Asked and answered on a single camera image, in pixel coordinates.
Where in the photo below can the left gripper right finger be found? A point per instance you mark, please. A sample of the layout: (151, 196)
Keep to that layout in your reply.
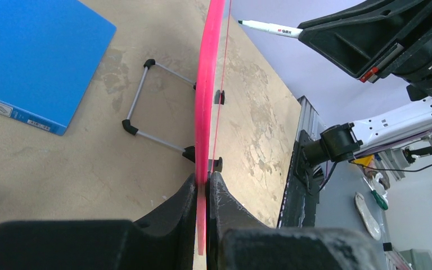
(235, 239)

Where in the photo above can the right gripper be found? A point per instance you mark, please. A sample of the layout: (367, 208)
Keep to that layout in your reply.
(374, 39)

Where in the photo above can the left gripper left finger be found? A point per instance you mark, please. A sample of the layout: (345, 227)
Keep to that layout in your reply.
(162, 239)

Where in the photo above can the white green marker pen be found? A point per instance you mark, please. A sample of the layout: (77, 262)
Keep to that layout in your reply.
(275, 29)

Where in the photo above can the pink framed whiteboard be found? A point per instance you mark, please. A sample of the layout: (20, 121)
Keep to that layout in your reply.
(210, 77)

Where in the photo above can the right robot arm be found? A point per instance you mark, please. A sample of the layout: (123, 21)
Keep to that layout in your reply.
(363, 137)

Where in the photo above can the black whiteboard stand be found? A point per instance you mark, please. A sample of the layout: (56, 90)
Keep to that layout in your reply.
(161, 110)

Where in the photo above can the white shoe sole object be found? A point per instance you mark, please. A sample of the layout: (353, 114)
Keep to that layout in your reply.
(370, 223)

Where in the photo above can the blue folder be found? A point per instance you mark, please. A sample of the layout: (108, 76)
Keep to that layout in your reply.
(49, 52)

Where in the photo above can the aluminium base frame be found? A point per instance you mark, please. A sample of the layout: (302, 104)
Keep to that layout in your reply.
(300, 198)

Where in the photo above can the green handled screwdriver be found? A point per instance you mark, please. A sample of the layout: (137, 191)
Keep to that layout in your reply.
(378, 198)

